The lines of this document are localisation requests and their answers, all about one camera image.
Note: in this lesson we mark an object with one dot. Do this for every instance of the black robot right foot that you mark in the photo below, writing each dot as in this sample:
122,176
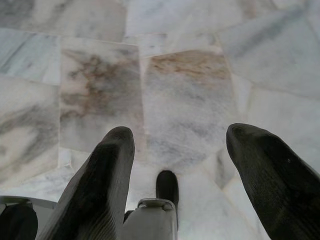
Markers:
167,185

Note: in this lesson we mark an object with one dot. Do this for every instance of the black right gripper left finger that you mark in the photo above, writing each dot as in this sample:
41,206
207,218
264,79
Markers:
95,190

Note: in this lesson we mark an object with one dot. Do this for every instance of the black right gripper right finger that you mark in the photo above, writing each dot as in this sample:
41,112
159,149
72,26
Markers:
275,185

